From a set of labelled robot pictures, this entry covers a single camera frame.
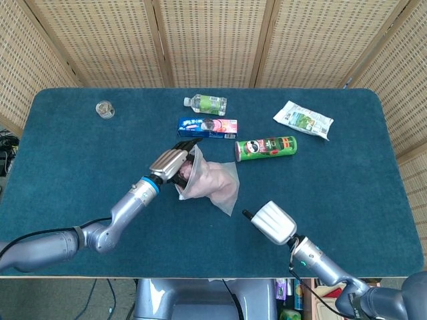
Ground purple packet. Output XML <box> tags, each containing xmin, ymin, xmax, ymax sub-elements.
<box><xmin>274</xmin><ymin>279</ymin><xmax>288</xmax><ymax>301</ymax></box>

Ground black floor cable bundle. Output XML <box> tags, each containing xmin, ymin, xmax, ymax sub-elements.
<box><xmin>0</xmin><ymin>128</ymin><xmax>19</xmax><ymax>176</ymax></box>

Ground teal velvet table cover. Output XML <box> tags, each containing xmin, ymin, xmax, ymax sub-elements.
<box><xmin>0</xmin><ymin>87</ymin><xmax>424</xmax><ymax>278</ymax></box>

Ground blue Oreo cookie box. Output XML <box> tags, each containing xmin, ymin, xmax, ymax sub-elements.
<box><xmin>177</xmin><ymin>117</ymin><xmax>238</xmax><ymax>140</ymax></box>

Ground white green snack bag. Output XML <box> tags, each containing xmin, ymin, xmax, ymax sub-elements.
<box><xmin>273</xmin><ymin>100</ymin><xmax>334</xmax><ymax>141</ymax></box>

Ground small clear plastic jar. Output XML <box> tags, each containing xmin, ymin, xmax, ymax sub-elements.
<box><xmin>95</xmin><ymin>101</ymin><xmax>115</xmax><ymax>119</ymax></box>

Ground frosted plastic zip bag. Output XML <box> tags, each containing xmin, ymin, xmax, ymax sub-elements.
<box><xmin>178</xmin><ymin>143</ymin><xmax>241</xmax><ymax>217</ymax></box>

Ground pink floral clothes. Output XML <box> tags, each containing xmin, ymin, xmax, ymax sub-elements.
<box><xmin>179</xmin><ymin>161</ymin><xmax>236</xmax><ymax>201</ymax></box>

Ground green Pringles can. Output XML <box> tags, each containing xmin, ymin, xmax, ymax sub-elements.
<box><xmin>234</xmin><ymin>135</ymin><xmax>298</xmax><ymax>162</ymax></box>

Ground green label water bottle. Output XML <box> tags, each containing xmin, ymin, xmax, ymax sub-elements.
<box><xmin>183</xmin><ymin>94</ymin><xmax>228</xmax><ymax>113</ymax></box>

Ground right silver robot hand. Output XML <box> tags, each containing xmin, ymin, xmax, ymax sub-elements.
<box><xmin>242</xmin><ymin>201</ymin><xmax>298</xmax><ymax>246</ymax></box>

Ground woven rattan folding screen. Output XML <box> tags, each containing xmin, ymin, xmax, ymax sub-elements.
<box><xmin>0</xmin><ymin>0</ymin><xmax>427</xmax><ymax>257</ymax></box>

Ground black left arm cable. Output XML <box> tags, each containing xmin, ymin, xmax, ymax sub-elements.
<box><xmin>0</xmin><ymin>217</ymin><xmax>113</xmax><ymax>261</ymax></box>

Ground grey robot torso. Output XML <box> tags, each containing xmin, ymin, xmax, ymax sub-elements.
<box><xmin>133</xmin><ymin>278</ymin><xmax>278</xmax><ymax>320</ymax></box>

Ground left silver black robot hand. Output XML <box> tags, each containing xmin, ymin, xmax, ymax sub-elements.
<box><xmin>149</xmin><ymin>138</ymin><xmax>203</xmax><ymax>188</ymax></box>

